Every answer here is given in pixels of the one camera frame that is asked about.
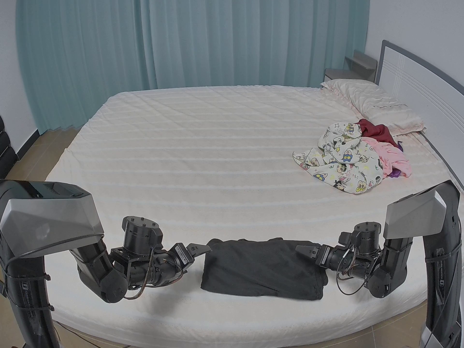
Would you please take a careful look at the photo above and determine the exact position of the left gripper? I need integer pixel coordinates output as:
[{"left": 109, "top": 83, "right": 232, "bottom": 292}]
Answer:
[{"left": 165, "top": 242, "right": 212, "bottom": 276}]

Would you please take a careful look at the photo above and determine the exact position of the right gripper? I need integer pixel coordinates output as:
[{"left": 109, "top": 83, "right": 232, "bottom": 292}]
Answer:
[{"left": 295, "top": 244, "right": 343, "bottom": 271}]

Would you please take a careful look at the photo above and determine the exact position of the black T-shirt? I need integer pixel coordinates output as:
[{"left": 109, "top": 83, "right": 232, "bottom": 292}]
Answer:
[{"left": 200, "top": 237, "right": 329, "bottom": 301}]

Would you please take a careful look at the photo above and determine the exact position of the bed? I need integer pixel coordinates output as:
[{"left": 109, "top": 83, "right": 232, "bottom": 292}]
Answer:
[{"left": 43, "top": 39, "right": 464, "bottom": 344}]

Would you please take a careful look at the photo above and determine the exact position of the white printed pyjama top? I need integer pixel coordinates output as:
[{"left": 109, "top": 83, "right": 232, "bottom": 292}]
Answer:
[{"left": 292, "top": 121, "right": 385, "bottom": 196}]

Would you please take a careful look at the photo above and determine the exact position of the purple garment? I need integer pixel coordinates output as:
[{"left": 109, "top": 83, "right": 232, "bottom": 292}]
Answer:
[{"left": 387, "top": 141, "right": 406, "bottom": 179}]

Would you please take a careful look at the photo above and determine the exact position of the pink garment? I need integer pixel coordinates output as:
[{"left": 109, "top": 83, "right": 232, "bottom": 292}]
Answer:
[{"left": 362, "top": 138, "right": 413, "bottom": 179}]

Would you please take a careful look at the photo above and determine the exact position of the dark red garment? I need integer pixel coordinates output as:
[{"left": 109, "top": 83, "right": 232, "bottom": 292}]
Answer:
[{"left": 357, "top": 118, "right": 399, "bottom": 148}]

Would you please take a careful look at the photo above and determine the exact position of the cream pillow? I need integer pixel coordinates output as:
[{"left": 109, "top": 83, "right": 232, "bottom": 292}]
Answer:
[{"left": 320, "top": 78, "right": 428, "bottom": 137}]

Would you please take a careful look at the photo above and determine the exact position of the grey bedside table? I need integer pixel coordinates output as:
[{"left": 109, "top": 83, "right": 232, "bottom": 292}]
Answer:
[{"left": 324, "top": 50, "right": 378, "bottom": 83}]

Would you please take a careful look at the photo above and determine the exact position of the black padded chair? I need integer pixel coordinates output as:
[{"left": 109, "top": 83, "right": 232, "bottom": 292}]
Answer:
[{"left": 0, "top": 116, "right": 18, "bottom": 175}]

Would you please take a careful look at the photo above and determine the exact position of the blue-green curtain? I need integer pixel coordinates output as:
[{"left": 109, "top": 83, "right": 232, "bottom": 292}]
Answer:
[
  {"left": 148, "top": 0, "right": 371, "bottom": 88},
  {"left": 15, "top": 0, "right": 159, "bottom": 135}
]

